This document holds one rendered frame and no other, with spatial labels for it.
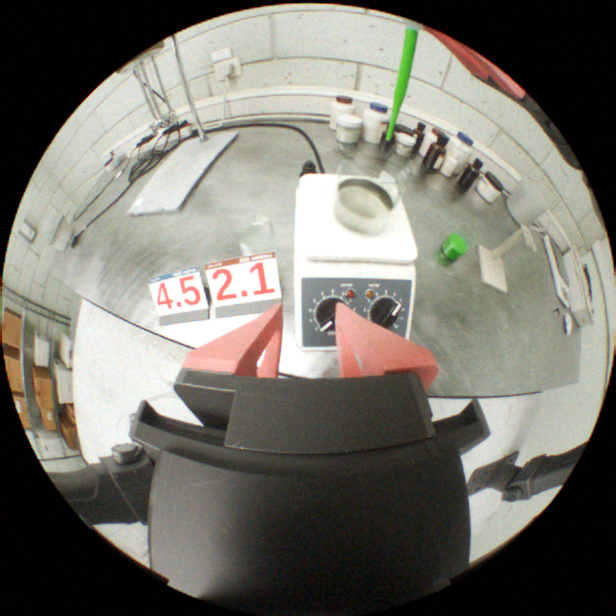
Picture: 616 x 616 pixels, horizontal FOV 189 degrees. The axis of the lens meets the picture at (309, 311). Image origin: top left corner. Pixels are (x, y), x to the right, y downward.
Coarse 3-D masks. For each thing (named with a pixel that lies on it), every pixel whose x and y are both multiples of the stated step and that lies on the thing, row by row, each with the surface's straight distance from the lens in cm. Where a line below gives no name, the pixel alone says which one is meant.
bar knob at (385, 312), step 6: (378, 300) 22; (384, 300) 22; (390, 300) 22; (378, 306) 22; (384, 306) 22; (390, 306) 22; (396, 306) 21; (372, 312) 22; (378, 312) 22; (384, 312) 22; (390, 312) 21; (396, 312) 21; (372, 318) 22; (378, 318) 22; (384, 318) 21; (390, 318) 21; (396, 318) 23; (378, 324) 22; (384, 324) 21; (390, 324) 23
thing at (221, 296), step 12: (240, 264) 26; (252, 264) 26; (264, 264) 25; (216, 276) 27; (228, 276) 27; (240, 276) 26; (252, 276) 26; (264, 276) 26; (216, 288) 28; (228, 288) 27; (240, 288) 27; (252, 288) 26; (264, 288) 26; (276, 288) 26; (216, 300) 28; (228, 300) 28
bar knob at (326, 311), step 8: (320, 304) 21; (328, 304) 21; (336, 304) 21; (344, 304) 20; (320, 312) 21; (328, 312) 21; (320, 320) 21; (328, 320) 20; (320, 328) 20; (328, 328) 20
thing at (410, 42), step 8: (408, 32) 15; (416, 32) 15; (408, 40) 15; (416, 40) 15; (408, 48) 15; (408, 56) 15; (400, 64) 15; (408, 64) 15; (400, 72) 15; (408, 72) 15; (400, 80) 15; (408, 80) 15; (400, 88) 15; (400, 96) 15; (400, 104) 15; (392, 112) 15; (392, 120) 16; (392, 128) 16
